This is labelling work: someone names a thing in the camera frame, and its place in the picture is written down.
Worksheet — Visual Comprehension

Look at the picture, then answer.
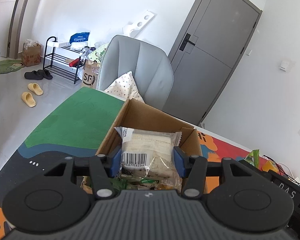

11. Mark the clear white biscuit packet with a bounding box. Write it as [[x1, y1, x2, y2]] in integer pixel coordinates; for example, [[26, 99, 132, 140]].
[[115, 127, 182, 187]]

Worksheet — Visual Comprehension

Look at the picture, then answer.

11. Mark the green foil snack packet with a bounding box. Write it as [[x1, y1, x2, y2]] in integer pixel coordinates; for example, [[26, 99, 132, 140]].
[[110, 178, 138, 193]]

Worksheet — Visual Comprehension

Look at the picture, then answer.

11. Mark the orange cracker packet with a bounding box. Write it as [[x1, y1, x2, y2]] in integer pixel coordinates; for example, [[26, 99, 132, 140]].
[[262, 159, 281, 174]]

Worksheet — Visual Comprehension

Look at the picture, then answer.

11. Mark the brown cardboard box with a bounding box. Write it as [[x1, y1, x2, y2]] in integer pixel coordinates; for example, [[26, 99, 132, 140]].
[[81, 98, 208, 196]]

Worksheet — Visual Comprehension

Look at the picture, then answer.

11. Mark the green blue snack sachet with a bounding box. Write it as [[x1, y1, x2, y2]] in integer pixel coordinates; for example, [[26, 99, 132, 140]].
[[245, 150, 260, 168]]

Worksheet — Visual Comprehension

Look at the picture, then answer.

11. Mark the colourful cartoon table mat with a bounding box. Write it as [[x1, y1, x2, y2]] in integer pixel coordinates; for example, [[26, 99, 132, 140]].
[[0, 87, 288, 240]]

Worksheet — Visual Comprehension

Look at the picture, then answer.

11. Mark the white dotted cushion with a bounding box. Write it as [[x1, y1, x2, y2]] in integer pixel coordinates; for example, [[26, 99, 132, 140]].
[[104, 71, 144, 102]]

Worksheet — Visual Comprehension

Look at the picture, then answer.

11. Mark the sf paper bag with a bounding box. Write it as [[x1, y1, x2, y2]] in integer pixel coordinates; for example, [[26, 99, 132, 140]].
[[81, 60, 100, 89]]

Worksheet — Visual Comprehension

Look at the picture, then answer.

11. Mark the grey armchair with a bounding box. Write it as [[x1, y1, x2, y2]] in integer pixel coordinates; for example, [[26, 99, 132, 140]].
[[98, 35, 174, 110]]

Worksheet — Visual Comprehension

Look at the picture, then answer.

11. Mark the yellow slipper near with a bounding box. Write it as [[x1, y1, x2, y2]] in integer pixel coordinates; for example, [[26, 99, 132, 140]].
[[21, 92, 36, 108]]

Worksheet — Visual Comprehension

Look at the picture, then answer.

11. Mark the yellow slipper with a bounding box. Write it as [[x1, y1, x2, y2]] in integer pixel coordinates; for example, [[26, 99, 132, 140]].
[[27, 83, 44, 96], [21, 92, 36, 108]]

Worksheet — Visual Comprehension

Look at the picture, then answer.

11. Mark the yellow slipper far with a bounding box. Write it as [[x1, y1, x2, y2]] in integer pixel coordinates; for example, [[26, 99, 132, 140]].
[[27, 83, 44, 96]]

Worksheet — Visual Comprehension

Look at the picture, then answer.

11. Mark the black shoe rack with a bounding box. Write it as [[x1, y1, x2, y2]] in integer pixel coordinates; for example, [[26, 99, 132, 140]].
[[42, 36, 84, 84]]

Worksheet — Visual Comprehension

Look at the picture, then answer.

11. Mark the black shoes pair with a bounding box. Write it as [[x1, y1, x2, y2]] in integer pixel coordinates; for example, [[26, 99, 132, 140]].
[[24, 69, 53, 80]]

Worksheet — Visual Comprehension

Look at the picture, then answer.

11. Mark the blue plastic bag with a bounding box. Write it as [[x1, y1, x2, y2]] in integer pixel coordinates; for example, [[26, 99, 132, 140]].
[[69, 32, 90, 44]]

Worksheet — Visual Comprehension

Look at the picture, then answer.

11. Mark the grey door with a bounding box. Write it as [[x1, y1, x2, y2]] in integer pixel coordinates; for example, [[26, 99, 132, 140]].
[[163, 0, 262, 125]]

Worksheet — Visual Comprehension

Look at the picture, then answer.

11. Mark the brown box on floor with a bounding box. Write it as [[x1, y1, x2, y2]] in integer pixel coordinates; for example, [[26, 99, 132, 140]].
[[21, 43, 42, 67]]

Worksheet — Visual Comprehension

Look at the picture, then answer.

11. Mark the green round floor rug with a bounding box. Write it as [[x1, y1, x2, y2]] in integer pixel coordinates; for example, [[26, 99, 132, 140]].
[[0, 60, 25, 74]]

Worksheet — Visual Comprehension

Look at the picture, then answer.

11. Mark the black door handle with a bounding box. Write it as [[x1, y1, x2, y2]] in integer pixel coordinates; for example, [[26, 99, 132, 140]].
[[179, 33, 196, 51]]

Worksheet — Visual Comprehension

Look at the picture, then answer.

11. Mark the white wall socket plate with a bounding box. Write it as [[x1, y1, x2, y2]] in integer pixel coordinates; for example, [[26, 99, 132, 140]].
[[122, 10, 156, 38]]

